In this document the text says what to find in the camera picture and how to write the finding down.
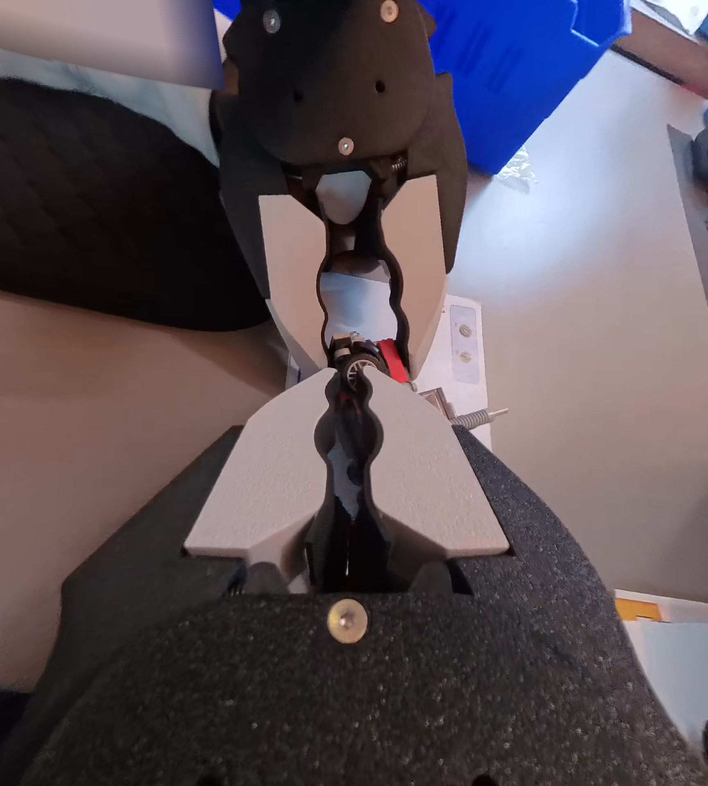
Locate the large blue plastic bin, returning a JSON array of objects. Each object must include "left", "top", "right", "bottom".
[{"left": 213, "top": 0, "right": 632, "bottom": 176}]

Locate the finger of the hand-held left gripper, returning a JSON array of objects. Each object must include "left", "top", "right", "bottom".
[
  {"left": 373, "top": 166, "right": 450, "bottom": 379},
  {"left": 260, "top": 185, "right": 340, "bottom": 372}
]

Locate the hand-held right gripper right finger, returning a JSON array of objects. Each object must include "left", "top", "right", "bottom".
[{"left": 360, "top": 371, "right": 511, "bottom": 593}]

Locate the black quilted pad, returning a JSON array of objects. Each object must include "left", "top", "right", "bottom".
[{"left": 0, "top": 77, "right": 271, "bottom": 332}]

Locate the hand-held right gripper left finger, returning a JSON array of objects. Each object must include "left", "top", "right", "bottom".
[{"left": 185, "top": 369, "right": 342, "bottom": 593}]

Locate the closed lego instruction booklet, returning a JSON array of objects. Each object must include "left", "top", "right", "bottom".
[{"left": 612, "top": 587, "right": 708, "bottom": 786}]

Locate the open lego instruction booklet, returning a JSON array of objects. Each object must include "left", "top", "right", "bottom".
[{"left": 284, "top": 293, "right": 492, "bottom": 453}]

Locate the clear plastic bag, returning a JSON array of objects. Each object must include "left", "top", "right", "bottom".
[{"left": 493, "top": 148, "right": 539, "bottom": 194}]

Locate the red black lego vehicle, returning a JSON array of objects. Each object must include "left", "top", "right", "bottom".
[{"left": 327, "top": 326, "right": 511, "bottom": 433}]

